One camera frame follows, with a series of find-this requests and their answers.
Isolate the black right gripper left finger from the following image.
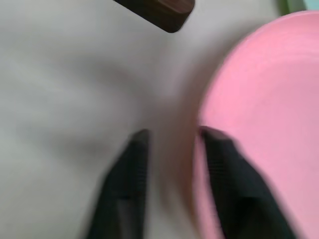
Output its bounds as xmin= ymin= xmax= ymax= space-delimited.
xmin=87 ymin=128 xmax=151 ymax=239

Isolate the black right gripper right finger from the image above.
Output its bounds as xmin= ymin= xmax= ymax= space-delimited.
xmin=199 ymin=125 xmax=298 ymax=239

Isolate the pink plate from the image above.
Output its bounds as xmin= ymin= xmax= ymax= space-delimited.
xmin=193 ymin=10 xmax=319 ymax=239

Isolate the dark brown wooden block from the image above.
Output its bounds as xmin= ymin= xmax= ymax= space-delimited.
xmin=113 ymin=0 xmax=195 ymax=34

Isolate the green plate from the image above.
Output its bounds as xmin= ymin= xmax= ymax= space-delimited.
xmin=278 ymin=0 xmax=306 ymax=16

